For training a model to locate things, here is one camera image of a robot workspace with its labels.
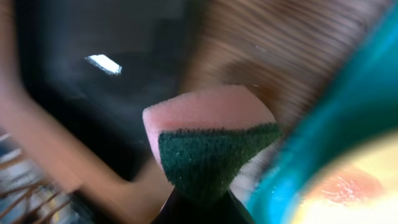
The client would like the green and pink sponge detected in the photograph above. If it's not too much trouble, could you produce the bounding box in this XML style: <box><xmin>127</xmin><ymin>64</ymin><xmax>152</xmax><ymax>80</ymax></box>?
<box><xmin>142</xmin><ymin>85</ymin><xmax>281</xmax><ymax>206</ymax></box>

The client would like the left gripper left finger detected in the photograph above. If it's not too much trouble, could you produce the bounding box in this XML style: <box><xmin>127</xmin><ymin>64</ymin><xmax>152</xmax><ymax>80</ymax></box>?
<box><xmin>151</xmin><ymin>189</ymin><xmax>198</xmax><ymax>224</ymax></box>

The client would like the black rectangular tray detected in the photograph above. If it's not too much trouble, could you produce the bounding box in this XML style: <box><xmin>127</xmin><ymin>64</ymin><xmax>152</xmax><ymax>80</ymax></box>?
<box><xmin>14</xmin><ymin>0</ymin><xmax>205</xmax><ymax>180</ymax></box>

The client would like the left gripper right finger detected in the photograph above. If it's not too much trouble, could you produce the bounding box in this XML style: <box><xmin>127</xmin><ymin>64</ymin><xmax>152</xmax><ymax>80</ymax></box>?
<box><xmin>198</xmin><ymin>190</ymin><xmax>255</xmax><ymax>224</ymax></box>

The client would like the teal plastic serving tray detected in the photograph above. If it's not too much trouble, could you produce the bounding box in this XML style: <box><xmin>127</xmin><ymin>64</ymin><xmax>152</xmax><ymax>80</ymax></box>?
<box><xmin>247</xmin><ymin>4</ymin><xmax>397</xmax><ymax>224</ymax></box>

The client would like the yellow-green plate with stain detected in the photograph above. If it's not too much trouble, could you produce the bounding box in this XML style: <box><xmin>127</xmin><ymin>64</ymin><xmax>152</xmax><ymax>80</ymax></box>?
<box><xmin>289</xmin><ymin>133</ymin><xmax>397</xmax><ymax>224</ymax></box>

